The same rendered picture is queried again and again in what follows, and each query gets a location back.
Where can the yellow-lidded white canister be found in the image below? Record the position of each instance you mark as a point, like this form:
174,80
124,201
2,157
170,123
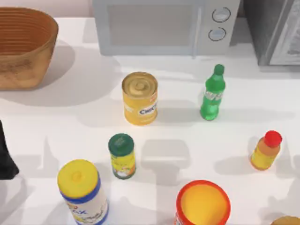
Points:
84,194

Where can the yellow can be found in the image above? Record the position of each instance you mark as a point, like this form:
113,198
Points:
140,100

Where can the red-capped orange bottle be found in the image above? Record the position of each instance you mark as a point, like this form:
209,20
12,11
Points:
266,152

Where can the green bottle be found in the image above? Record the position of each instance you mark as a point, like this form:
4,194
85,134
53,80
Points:
212,96

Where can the brown round object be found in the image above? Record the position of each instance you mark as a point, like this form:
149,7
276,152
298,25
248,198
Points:
287,221

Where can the microwave knob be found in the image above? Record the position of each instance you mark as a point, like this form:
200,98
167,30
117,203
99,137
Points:
221,14
217,34

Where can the green-lidded yellow canister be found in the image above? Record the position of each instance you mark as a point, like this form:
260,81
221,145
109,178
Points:
122,157

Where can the pale microwave oven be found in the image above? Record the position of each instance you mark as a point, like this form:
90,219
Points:
150,30

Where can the brown woven basket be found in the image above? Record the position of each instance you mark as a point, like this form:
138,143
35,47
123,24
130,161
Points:
22,54

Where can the red and yellow tub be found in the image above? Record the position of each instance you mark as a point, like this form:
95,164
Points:
202,204

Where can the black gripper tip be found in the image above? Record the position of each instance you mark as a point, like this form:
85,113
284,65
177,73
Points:
5,157

